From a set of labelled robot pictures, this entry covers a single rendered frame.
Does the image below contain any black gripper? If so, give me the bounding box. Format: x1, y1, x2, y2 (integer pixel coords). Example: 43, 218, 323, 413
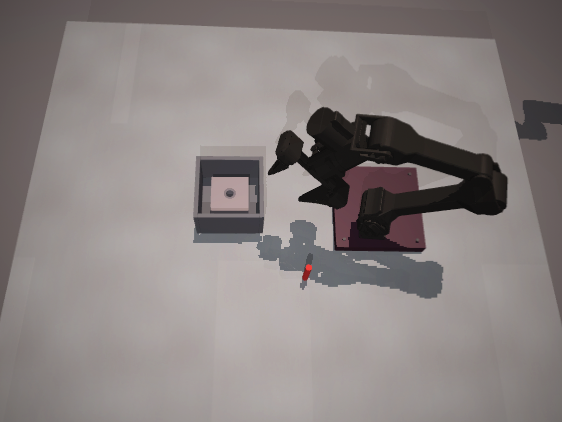
268, 130, 350, 210

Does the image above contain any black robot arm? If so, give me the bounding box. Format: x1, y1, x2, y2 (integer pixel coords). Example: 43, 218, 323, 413
306, 107, 507, 240

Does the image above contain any red peg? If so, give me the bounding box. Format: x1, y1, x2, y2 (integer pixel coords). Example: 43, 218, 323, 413
302, 265, 312, 281

